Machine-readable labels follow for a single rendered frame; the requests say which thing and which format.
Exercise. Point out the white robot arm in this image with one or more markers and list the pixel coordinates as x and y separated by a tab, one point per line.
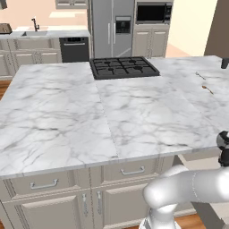
184	186

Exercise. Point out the narrow beige drawer front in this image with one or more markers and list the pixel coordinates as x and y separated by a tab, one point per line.
113	170

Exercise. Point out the wide beige drawer front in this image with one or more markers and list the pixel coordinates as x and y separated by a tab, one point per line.
21	184

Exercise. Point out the black gas hob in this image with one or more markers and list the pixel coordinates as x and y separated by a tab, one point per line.
123	67

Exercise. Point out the black dishwasher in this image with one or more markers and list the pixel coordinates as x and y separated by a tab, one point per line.
74	50

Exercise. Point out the beige tall cupboard unit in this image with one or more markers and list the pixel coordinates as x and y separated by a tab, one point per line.
150	41

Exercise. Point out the silver fridge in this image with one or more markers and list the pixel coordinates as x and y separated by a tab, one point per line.
104	29

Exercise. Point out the beige cupboard door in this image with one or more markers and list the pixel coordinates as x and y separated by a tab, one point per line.
125	205
50	214

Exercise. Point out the silver fork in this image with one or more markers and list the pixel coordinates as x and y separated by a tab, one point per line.
200	75

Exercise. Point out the brown wooden spoon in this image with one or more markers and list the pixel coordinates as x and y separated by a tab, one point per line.
207	89

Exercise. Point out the beige base cupboard run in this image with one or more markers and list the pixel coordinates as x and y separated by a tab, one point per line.
27	56

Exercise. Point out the black microwave oven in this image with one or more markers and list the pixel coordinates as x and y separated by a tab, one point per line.
152	12

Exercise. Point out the steel sink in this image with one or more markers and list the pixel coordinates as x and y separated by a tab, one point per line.
34	33

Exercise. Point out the black tap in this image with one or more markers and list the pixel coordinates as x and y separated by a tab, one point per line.
35	25

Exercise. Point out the black block-shaped object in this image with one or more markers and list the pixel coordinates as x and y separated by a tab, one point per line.
225	63

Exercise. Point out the silver toaster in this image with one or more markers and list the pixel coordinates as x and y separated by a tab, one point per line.
5	29

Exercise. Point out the beige wall cupboard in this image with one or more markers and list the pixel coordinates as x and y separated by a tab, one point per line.
71	3

